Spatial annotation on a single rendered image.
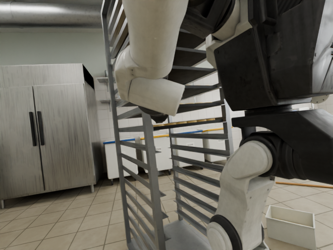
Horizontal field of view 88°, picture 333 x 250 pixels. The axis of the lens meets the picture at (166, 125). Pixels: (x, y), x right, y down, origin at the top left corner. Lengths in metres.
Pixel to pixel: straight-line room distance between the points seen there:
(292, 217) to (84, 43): 4.20
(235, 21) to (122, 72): 0.30
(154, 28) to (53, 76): 3.02
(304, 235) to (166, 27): 1.65
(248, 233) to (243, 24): 0.61
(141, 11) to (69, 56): 4.01
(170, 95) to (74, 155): 2.74
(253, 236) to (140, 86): 0.62
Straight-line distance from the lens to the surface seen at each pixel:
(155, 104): 0.33
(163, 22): 0.21
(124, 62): 0.28
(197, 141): 3.35
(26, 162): 3.24
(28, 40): 4.54
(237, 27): 0.48
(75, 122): 2.96
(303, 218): 1.90
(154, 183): 0.73
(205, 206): 1.26
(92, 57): 4.10
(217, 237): 0.71
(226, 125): 0.95
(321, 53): 0.45
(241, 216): 0.66
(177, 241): 1.45
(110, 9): 1.41
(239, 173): 0.55
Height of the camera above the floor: 0.97
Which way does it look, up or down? 1 degrees down
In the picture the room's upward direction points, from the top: 6 degrees counter-clockwise
